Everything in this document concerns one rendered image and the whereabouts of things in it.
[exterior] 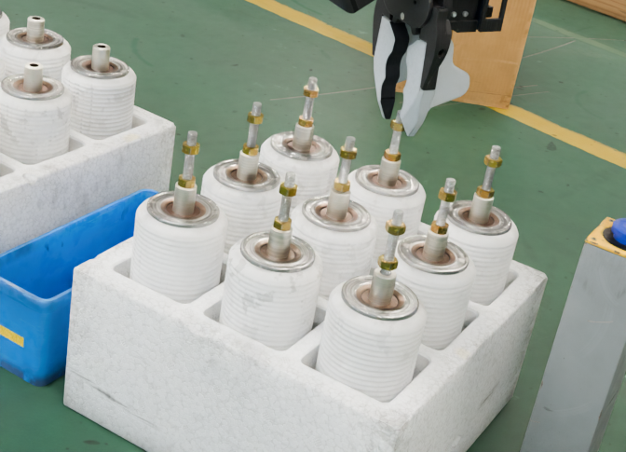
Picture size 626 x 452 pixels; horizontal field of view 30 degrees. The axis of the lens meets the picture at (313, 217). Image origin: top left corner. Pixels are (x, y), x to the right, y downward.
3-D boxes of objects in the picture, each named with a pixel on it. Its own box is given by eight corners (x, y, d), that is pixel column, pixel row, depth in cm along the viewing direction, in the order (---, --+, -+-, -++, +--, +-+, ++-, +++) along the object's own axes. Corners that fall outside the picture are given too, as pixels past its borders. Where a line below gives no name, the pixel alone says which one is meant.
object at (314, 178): (246, 251, 153) (265, 125, 144) (319, 263, 153) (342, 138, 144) (237, 288, 144) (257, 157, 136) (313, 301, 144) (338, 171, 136)
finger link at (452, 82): (471, 140, 103) (483, 36, 100) (415, 145, 100) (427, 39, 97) (451, 130, 106) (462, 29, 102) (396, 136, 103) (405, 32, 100)
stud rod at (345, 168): (343, 204, 125) (356, 140, 122) (333, 202, 125) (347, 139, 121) (343, 199, 126) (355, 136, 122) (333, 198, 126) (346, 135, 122)
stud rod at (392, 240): (384, 277, 112) (399, 207, 108) (390, 281, 111) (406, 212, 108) (376, 279, 111) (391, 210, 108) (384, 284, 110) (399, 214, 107)
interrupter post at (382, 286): (362, 302, 112) (369, 272, 110) (373, 292, 114) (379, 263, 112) (385, 311, 111) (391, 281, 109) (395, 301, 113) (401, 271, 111)
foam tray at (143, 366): (254, 277, 161) (274, 159, 153) (512, 397, 145) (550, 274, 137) (61, 404, 130) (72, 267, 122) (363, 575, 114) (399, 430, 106)
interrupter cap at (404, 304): (327, 303, 110) (328, 296, 110) (360, 272, 117) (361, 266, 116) (399, 333, 108) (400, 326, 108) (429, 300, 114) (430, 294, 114)
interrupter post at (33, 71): (33, 85, 144) (34, 60, 143) (47, 91, 143) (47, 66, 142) (18, 89, 143) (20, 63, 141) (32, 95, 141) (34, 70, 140)
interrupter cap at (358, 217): (340, 196, 131) (341, 190, 131) (384, 226, 126) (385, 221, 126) (287, 207, 126) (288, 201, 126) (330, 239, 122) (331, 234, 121)
